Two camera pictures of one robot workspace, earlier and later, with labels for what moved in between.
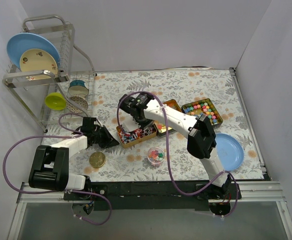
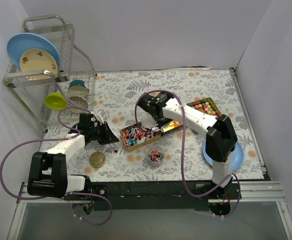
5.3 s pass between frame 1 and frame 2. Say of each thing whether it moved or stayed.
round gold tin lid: stayed
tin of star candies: stayed
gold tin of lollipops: moved
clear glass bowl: stayed
